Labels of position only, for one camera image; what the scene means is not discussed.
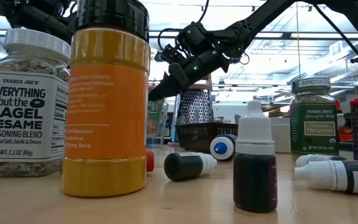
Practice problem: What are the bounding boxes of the black white round cap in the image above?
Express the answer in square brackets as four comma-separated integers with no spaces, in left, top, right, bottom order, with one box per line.
[0,28,72,179]

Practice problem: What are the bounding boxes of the small dark dropper bottle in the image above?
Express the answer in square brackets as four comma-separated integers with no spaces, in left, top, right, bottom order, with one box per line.
[294,160,358,197]
[295,154,347,168]
[163,152,218,182]

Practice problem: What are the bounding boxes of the grey plastic bin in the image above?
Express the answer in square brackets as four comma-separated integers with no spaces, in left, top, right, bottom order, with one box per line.
[270,116,291,154]

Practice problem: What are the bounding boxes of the orange turmeric bottle black lid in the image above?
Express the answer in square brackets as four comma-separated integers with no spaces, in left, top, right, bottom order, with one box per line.
[60,0,152,198]

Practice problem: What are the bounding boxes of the black plastic basket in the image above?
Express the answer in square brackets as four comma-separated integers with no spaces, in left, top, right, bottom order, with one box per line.
[175,121,239,153]

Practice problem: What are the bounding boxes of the blue food colouring bottle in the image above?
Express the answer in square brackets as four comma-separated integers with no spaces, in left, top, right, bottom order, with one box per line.
[209,133,239,162]

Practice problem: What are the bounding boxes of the green lid oregano jar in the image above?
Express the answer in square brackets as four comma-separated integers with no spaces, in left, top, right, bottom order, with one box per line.
[290,76,340,159]

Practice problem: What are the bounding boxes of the small purple dropper bottle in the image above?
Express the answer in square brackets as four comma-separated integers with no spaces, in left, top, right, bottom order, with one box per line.
[232,100,278,214]

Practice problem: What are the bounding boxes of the metal mesh basket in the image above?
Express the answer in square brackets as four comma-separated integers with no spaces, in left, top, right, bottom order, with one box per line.
[171,74,214,147]

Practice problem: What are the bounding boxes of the dark bottle with red cap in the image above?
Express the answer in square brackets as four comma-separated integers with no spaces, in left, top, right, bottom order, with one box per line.
[145,150,155,173]

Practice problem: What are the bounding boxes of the small green carton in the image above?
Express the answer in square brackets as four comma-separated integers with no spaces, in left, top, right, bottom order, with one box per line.
[147,98,165,140]

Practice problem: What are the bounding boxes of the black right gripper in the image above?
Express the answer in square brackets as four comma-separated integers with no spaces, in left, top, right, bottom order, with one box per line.
[149,21,229,101]

